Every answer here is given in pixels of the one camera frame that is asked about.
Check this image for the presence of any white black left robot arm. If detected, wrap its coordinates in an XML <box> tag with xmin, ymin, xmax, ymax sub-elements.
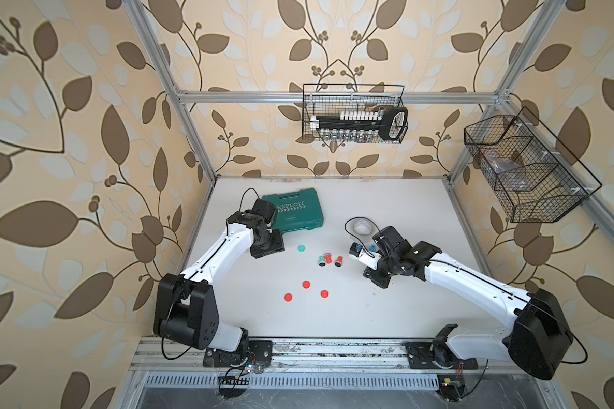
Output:
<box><xmin>153</xmin><ymin>198</ymin><xmax>284</xmax><ymax>367</ymax></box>

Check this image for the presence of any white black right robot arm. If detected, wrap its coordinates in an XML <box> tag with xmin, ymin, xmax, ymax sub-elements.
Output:
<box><xmin>344</xmin><ymin>216</ymin><xmax>581</xmax><ymax>380</ymax></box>

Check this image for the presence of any clear packing tape roll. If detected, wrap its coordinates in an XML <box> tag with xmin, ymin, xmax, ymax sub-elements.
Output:
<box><xmin>351</xmin><ymin>216</ymin><xmax>378</xmax><ymax>236</ymax></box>

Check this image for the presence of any green plastic tool case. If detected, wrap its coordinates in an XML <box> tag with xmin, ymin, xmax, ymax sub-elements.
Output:
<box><xmin>262</xmin><ymin>187</ymin><xmax>324</xmax><ymax>233</ymax></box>

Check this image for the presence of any black white tool in basket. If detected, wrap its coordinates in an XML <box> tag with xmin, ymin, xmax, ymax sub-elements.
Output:
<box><xmin>306</xmin><ymin>107</ymin><xmax>409</xmax><ymax>144</ymax></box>

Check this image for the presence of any plastic bag in basket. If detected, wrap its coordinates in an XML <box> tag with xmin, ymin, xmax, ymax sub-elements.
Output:
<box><xmin>482</xmin><ymin>150</ymin><xmax>530</xmax><ymax>192</ymax></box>

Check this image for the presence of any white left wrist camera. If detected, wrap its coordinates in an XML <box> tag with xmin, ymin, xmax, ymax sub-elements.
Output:
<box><xmin>234</xmin><ymin>199</ymin><xmax>277</xmax><ymax>229</ymax></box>

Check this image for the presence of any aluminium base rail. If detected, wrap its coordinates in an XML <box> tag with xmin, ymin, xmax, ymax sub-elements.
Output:
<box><xmin>130</xmin><ymin>337</ymin><xmax>542</xmax><ymax>393</ymax></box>

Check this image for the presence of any black wire basket back wall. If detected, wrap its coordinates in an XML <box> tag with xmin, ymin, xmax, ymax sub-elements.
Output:
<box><xmin>301</xmin><ymin>83</ymin><xmax>409</xmax><ymax>144</ymax></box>

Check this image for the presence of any black wire basket wall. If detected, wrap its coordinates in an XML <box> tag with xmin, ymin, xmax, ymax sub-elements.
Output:
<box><xmin>464</xmin><ymin>107</ymin><xmax>602</xmax><ymax>223</ymax></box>
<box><xmin>301</xmin><ymin>83</ymin><xmax>409</xmax><ymax>144</ymax></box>

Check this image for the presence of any black wire basket right wall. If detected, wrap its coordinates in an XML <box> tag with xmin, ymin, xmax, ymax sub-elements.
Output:
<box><xmin>464</xmin><ymin>107</ymin><xmax>602</xmax><ymax>223</ymax></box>

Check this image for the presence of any aluminium cage frame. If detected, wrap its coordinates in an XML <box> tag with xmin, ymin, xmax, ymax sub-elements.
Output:
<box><xmin>122</xmin><ymin>1</ymin><xmax>614</xmax><ymax>246</ymax></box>

